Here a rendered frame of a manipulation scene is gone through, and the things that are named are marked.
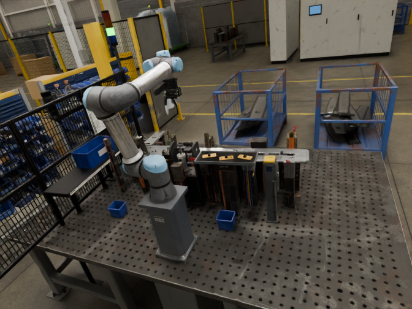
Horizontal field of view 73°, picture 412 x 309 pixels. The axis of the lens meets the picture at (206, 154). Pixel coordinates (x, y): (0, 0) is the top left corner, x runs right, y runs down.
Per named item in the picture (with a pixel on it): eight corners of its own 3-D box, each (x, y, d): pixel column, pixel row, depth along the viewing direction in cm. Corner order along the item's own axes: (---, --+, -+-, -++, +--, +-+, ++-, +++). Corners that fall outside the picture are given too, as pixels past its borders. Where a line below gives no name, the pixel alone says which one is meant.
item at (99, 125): (110, 125, 255) (99, 93, 240) (95, 136, 236) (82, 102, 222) (108, 125, 255) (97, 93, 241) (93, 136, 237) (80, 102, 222)
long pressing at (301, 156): (309, 148, 197) (309, 146, 196) (309, 164, 179) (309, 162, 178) (141, 146, 243) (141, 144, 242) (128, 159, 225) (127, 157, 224)
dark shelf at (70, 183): (137, 138, 257) (136, 135, 256) (68, 198, 184) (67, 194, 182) (117, 138, 265) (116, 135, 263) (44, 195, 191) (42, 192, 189)
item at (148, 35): (160, 140, 496) (129, 17, 403) (153, 140, 502) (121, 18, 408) (184, 118, 578) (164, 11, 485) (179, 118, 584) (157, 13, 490)
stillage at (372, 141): (316, 124, 459) (318, 65, 415) (371, 124, 429) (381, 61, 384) (312, 160, 363) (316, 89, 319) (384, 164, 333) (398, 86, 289)
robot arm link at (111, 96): (113, 94, 110) (181, 50, 141) (96, 94, 116) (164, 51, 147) (125, 119, 116) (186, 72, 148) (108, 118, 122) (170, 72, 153)
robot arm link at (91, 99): (146, 184, 149) (95, 94, 115) (126, 179, 156) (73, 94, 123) (159, 168, 156) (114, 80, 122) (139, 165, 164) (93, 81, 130)
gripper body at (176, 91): (177, 99, 164) (173, 79, 158) (164, 100, 167) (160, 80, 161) (182, 95, 170) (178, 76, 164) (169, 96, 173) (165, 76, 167)
